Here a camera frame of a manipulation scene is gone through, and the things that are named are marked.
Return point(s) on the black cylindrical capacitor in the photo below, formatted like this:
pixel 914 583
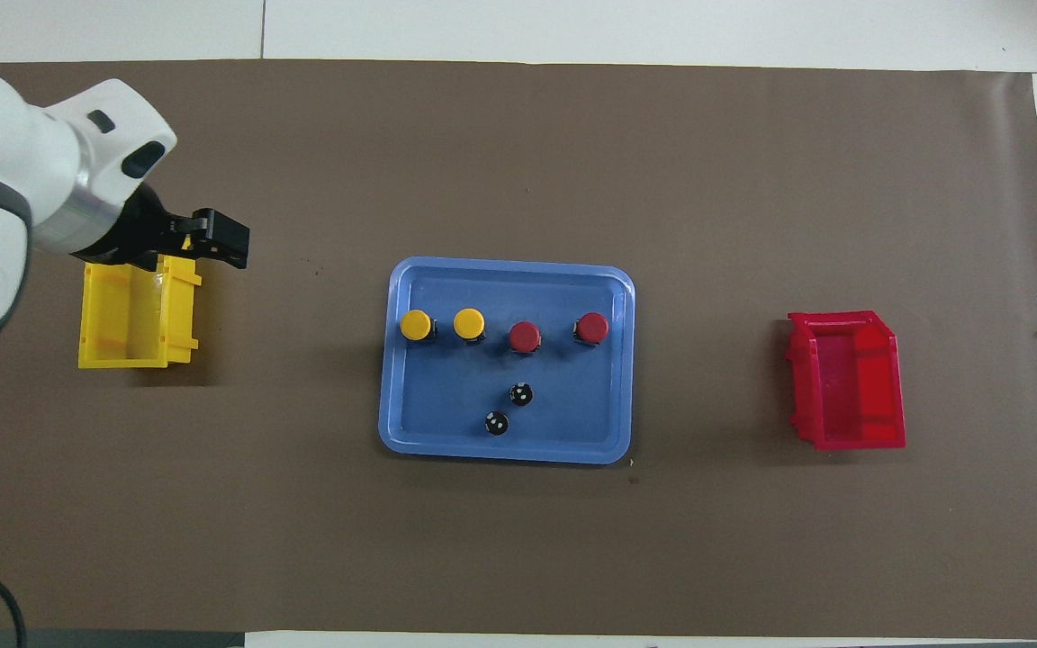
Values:
pixel 496 424
pixel 521 393

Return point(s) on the red push button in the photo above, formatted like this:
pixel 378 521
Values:
pixel 590 328
pixel 525 337

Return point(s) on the red plastic bin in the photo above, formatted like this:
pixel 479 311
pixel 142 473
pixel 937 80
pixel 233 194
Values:
pixel 847 387

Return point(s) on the yellow plastic bin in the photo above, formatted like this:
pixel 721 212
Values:
pixel 122 315

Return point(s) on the yellow push button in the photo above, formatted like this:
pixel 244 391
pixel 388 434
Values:
pixel 416 325
pixel 469 324

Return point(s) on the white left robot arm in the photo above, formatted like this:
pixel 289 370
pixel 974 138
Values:
pixel 5 180

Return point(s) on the brown paper mat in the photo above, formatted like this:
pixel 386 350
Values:
pixel 518 540

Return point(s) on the blue plastic tray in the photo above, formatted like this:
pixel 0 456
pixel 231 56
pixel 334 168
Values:
pixel 572 414

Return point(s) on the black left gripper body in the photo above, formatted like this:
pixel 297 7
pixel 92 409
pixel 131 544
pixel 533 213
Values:
pixel 140 234

